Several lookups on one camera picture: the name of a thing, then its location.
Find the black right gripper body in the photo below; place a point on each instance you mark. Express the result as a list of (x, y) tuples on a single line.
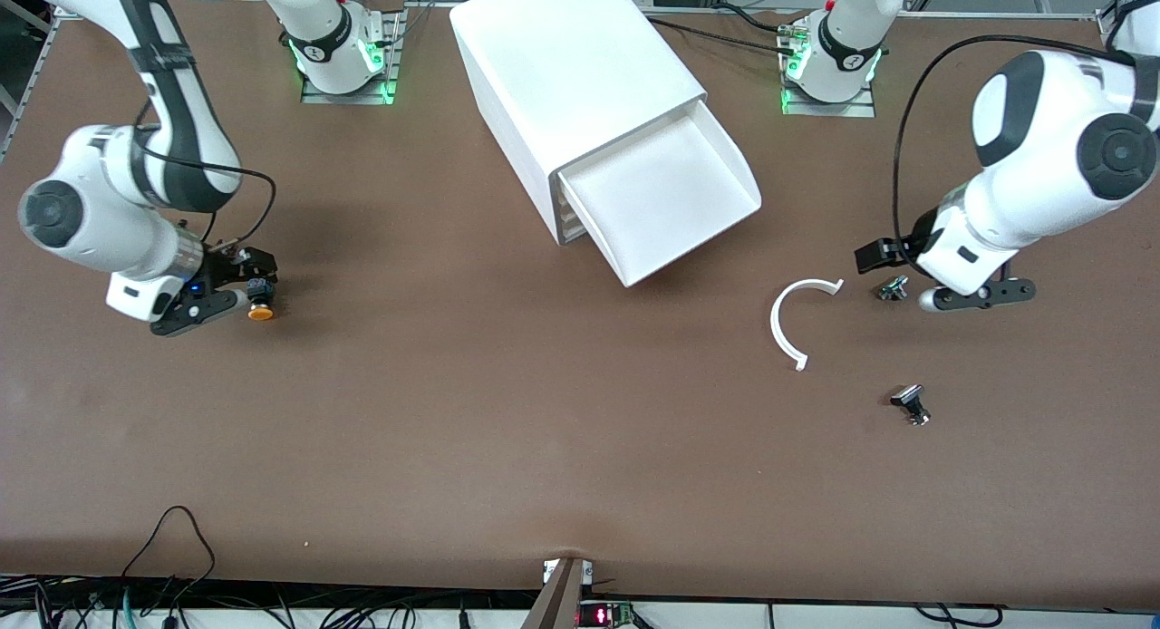
[(220, 267)]

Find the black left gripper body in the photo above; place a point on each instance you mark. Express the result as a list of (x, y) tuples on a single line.
[(917, 237)]

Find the orange push button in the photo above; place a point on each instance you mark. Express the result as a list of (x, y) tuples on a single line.
[(261, 313)]

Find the white plastic drawer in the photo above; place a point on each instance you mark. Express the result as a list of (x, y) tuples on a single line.
[(571, 233), (565, 214), (662, 194)]

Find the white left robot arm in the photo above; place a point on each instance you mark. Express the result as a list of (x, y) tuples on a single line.
[(1042, 158)]

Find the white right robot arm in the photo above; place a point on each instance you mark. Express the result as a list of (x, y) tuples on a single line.
[(100, 221)]

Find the white drawer cabinet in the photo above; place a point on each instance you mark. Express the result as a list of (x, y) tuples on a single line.
[(562, 58)]

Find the silver metal fitting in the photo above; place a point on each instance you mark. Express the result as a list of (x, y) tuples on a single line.
[(894, 290)]

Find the red display circuit board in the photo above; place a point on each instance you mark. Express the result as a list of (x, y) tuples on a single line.
[(603, 615)]

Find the white semicircular bracket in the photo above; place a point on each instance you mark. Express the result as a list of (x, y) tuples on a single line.
[(775, 325)]

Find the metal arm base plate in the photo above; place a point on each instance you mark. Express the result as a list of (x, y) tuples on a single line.
[(349, 98), (829, 110)]

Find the wooden post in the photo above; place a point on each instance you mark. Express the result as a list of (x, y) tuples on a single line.
[(557, 602)]

